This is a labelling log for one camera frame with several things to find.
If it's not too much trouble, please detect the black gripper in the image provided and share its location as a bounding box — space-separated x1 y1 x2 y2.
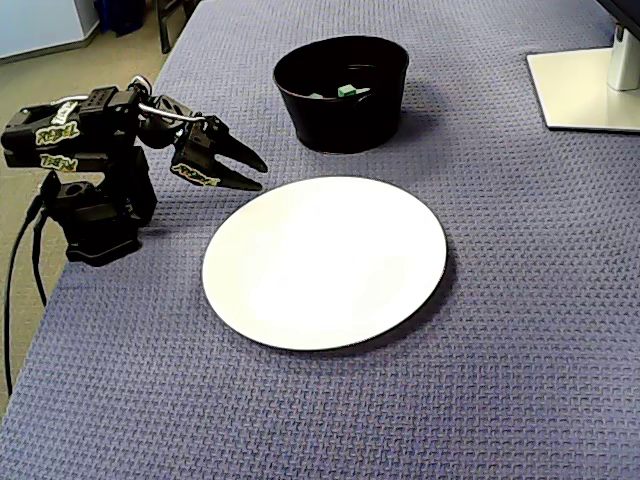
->
137 93 269 193

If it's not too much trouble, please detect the white round plate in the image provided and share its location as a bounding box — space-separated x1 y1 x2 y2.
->
201 175 449 351

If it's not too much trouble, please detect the black metal pot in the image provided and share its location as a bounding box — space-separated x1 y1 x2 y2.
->
272 34 410 155

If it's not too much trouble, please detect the blue container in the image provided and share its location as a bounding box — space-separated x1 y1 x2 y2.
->
93 0 154 35

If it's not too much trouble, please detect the blue waffle cloth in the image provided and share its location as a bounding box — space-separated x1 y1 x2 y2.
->
0 0 640 480

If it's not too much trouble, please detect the silver monitor stand base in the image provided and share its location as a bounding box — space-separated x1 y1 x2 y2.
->
525 47 640 134

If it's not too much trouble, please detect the silver monitor stand column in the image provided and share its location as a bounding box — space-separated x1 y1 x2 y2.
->
607 22 640 92

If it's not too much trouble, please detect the black monitor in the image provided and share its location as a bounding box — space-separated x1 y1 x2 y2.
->
594 0 640 31

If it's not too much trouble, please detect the white red servo cable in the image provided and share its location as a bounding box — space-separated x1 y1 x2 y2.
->
137 102 207 124

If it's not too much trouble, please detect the dark furniture frame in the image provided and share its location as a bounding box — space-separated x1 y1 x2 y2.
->
155 0 201 54

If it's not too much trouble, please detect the black cable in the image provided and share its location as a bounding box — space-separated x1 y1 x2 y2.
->
3 217 36 397
30 219 50 307

